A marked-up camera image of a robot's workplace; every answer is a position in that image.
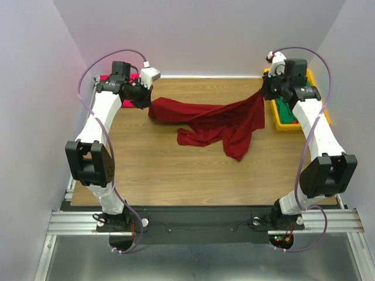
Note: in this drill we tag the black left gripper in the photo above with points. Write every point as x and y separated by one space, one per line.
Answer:
145 101

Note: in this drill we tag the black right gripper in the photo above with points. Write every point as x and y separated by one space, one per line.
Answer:
265 88

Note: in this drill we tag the dark red t shirt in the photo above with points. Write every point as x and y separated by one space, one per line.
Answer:
233 124

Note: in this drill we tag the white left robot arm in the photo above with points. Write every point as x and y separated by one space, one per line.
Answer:
91 155

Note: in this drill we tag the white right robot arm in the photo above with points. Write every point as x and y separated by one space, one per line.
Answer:
331 168

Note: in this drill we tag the folded pink t shirt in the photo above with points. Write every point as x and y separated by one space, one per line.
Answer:
126 103

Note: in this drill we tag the green t shirt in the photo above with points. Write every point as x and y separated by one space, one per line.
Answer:
284 112

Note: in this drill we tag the yellow plastic bin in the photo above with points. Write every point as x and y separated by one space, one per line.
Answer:
294 127

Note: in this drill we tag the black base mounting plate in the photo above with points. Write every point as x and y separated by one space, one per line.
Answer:
188 225

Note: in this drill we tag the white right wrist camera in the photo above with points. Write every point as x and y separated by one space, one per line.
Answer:
277 63

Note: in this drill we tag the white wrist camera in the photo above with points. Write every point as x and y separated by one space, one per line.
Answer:
277 63
148 75

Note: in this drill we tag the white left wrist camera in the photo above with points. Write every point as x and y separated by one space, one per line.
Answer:
148 75

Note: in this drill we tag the aluminium frame rail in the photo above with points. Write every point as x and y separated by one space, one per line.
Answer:
314 221

